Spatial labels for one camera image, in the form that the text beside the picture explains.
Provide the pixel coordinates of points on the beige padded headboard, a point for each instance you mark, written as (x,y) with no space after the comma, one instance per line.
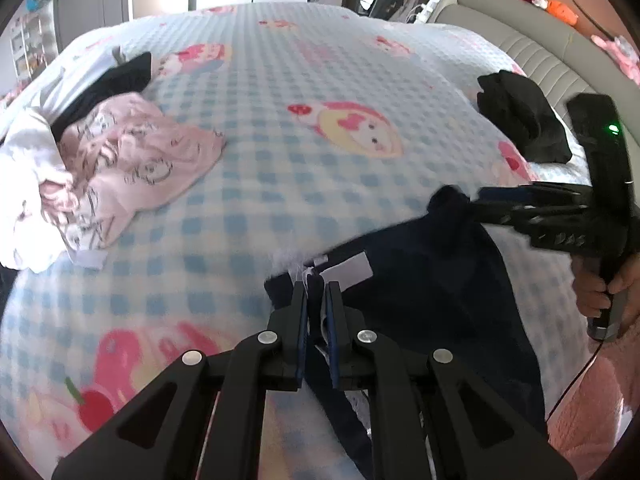
(540,45)

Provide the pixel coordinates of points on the pink plush toy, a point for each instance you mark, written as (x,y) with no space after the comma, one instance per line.
(622,57)

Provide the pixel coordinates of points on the black crumpled garment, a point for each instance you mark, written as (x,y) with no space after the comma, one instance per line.
(120,80)

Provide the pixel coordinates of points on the orange plush toy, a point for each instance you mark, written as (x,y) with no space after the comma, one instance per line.
(560,10)

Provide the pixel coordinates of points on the white shelf unit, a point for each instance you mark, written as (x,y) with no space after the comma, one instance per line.
(32,47)

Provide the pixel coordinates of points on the navy shorts with white stripes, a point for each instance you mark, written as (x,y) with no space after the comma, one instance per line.
(425,285)

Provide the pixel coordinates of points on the person's right hand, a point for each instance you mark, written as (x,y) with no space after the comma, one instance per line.
(590,295)

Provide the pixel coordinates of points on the pink printed garment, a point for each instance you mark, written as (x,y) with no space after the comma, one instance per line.
(150,160)

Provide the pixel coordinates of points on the black folded garment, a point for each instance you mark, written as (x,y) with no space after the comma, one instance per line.
(520,115)

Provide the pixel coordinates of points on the pink fuzzy bedding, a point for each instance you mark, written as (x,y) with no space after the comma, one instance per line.
(595,410)

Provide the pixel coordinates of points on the blue checkered printed blanket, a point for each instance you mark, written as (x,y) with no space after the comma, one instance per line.
(300,185)

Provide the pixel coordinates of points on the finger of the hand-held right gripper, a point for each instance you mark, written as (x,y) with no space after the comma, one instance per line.
(550,230)
(530,194)

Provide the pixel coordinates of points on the white garment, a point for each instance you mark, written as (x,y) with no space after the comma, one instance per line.
(25,170)

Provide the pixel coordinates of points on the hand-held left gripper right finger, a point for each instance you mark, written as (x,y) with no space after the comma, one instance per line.
(331,337)

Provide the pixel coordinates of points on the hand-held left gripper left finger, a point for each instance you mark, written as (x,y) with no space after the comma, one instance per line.
(301,332)

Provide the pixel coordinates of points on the grey door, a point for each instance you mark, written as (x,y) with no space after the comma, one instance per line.
(85,0)

